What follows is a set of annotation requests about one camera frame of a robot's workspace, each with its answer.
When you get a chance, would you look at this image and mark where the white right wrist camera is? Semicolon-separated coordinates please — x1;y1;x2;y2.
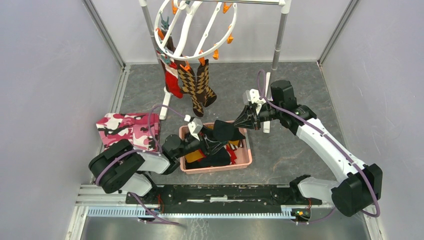
242;89;267;106

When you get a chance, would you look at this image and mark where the white metal drying rack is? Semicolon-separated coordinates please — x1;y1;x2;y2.
138;0;292;134

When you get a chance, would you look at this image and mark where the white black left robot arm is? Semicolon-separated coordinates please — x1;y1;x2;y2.
88;126;235;204

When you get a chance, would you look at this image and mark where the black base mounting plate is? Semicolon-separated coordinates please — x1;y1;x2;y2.
141;184;322;214

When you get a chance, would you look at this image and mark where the pink perforated plastic basket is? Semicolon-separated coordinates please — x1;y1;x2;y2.
179;128;253;175

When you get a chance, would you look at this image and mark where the black cloth in basket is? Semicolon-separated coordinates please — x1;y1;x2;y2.
185;148;230;170

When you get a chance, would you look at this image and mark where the orange clothes clip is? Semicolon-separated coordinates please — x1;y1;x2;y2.
179;61;191;72
198;57;206;67

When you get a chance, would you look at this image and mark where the argyle brown yellow sock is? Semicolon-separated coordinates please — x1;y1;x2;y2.
178;65;204;118

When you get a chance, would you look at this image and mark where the white round clip hanger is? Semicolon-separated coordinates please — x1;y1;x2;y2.
153;0;239;61

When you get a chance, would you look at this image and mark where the red white santa sock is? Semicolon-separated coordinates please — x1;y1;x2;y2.
165;61;183;99

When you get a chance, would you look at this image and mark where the yellow cloth in basket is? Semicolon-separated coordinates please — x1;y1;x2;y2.
184;149;206;164

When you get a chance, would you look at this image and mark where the black sock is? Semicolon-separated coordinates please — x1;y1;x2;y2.
212;119;246;142

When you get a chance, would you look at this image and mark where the teal clothes clip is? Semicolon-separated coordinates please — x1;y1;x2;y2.
159;13;170;32

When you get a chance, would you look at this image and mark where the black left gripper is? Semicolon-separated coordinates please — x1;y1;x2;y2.
174;124;229;159

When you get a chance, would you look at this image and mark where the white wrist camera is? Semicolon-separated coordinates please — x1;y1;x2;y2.
184;114;203;141
242;89;267;106

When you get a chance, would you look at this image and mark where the pink camouflage folded cloth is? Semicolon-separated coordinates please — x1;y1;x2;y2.
95;113;161;152

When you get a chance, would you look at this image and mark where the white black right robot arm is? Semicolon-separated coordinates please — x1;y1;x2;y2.
234;80;383;218

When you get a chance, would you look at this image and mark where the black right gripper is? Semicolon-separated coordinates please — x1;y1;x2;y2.
231;102;282;131

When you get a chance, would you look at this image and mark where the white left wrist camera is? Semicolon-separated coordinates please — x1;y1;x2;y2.
184;114;203;141

